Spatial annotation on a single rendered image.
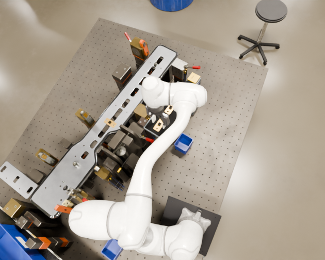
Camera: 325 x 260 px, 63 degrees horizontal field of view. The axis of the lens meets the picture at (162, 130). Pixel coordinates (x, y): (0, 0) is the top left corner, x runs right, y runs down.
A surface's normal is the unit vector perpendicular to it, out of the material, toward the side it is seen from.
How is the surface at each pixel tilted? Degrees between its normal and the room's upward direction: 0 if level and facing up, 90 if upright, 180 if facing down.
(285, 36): 0
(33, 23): 0
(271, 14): 0
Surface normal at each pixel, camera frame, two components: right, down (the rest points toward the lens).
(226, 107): -0.07, -0.37
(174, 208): -0.30, 0.32
